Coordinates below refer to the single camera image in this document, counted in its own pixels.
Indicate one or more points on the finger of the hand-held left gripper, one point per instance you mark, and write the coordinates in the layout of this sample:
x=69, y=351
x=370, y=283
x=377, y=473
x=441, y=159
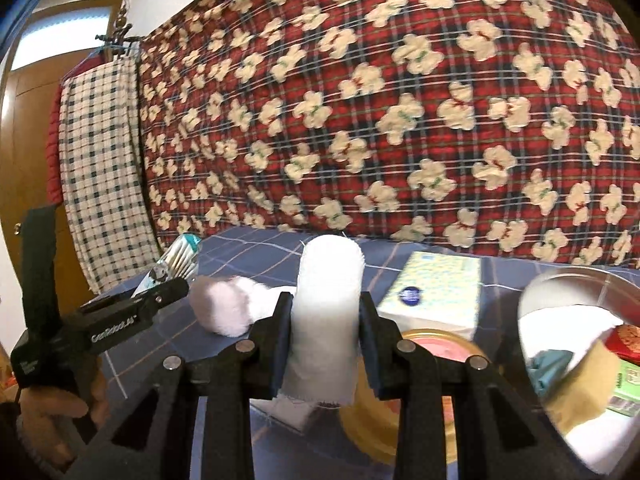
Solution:
x=167, y=294

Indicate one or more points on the cotton swab packet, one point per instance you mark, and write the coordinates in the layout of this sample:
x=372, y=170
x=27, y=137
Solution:
x=172, y=265

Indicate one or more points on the wooden door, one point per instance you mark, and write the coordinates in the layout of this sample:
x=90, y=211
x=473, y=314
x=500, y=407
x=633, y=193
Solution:
x=30, y=90

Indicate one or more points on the red garment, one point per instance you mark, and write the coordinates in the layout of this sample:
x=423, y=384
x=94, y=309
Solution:
x=56, y=150

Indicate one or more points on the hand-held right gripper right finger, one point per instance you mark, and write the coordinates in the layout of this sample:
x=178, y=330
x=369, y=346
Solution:
x=369, y=347

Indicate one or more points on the dark coat rack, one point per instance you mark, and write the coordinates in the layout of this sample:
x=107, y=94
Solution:
x=120, y=35

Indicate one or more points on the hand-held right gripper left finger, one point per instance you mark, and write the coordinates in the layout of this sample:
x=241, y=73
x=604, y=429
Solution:
x=282, y=342

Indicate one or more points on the stainless steel basin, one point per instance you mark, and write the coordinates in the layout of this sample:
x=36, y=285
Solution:
x=550, y=285

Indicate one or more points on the red plaid bear print blanket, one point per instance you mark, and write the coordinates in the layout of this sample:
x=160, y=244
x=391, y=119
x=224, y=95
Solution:
x=400, y=110

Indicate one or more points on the person's left forearm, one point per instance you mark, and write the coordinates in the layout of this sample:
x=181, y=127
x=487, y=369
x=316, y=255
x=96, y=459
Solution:
x=30, y=460

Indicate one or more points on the person's left hand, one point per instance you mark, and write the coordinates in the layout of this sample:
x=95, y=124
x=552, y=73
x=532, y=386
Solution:
x=50, y=410

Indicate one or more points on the blue plaid tablecloth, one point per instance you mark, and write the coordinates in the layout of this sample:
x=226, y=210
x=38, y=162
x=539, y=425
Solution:
x=250, y=260

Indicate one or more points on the green tissue packet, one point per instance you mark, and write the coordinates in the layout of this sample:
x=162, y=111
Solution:
x=627, y=387

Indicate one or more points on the pink and white towel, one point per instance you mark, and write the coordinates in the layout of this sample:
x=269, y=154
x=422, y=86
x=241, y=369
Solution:
x=225, y=305

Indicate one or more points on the teal cloth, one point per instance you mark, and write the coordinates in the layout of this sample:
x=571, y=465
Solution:
x=550, y=370

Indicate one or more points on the white green checked cloth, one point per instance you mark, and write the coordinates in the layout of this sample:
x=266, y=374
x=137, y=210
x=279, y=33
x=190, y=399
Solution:
x=100, y=175

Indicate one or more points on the red and gold satin pouch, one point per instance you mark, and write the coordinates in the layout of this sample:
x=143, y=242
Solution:
x=590, y=385

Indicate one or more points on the dotted white tissue pack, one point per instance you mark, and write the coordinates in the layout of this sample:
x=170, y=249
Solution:
x=435, y=295

